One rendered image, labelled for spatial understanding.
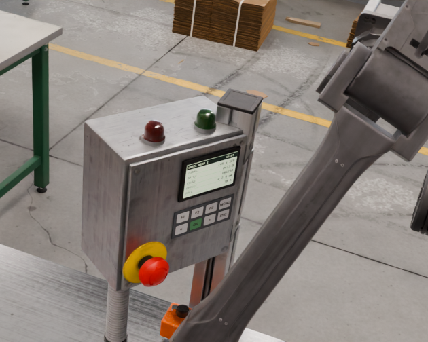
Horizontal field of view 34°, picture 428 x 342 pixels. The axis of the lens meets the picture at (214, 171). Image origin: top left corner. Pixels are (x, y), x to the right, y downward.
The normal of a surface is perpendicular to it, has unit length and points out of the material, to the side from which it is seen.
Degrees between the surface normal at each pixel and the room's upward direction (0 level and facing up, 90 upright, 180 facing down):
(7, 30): 0
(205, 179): 90
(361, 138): 71
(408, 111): 88
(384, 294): 0
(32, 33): 0
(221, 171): 90
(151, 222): 90
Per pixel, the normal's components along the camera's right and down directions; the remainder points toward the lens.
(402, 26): 0.21, -0.33
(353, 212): 0.12, -0.83
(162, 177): 0.58, 0.50
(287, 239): -0.17, 0.20
